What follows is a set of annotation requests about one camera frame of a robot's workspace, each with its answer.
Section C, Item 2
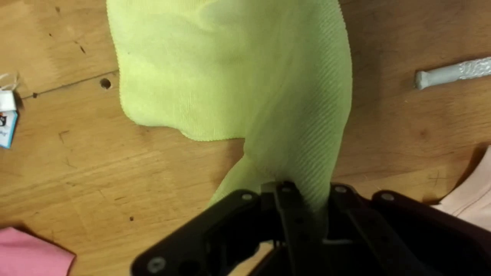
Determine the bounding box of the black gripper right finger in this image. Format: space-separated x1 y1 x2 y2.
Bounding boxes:
296 183 491 276

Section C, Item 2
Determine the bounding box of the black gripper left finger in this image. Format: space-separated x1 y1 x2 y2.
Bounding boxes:
129 181 309 276

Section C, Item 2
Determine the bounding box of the yellow cloth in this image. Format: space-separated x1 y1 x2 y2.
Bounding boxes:
105 0 355 212

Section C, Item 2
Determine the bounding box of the pink cloth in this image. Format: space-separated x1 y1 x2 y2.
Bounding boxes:
0 227 77 276

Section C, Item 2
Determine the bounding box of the cream garment with drawstring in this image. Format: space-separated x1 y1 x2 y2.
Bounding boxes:
414 54 491 232

